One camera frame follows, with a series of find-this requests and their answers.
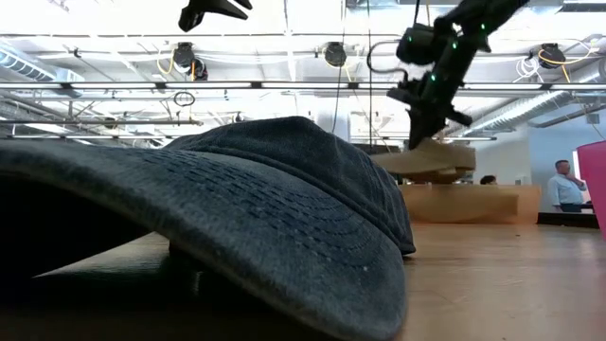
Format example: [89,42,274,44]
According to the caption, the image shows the black aluminium table frame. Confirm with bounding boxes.
[537,211,600,230]

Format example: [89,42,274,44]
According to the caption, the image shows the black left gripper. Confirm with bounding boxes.
[178,0,254,33]

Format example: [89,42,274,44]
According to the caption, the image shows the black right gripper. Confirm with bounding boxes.
[386,78,473,151]

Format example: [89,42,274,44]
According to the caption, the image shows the blue denim baseball cap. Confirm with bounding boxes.
[0,116,418,341]

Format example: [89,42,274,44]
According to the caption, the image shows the black ceiling cable reel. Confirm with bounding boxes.
[538,42,567,70]
[172,41,209,81]
[323,41,348,68]

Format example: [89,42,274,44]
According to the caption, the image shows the silver ventilation duct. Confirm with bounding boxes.
[444,70,606,138]
[0,46,85,86]

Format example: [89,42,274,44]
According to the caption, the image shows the red plastic bin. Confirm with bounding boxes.
[576,140,606,241]

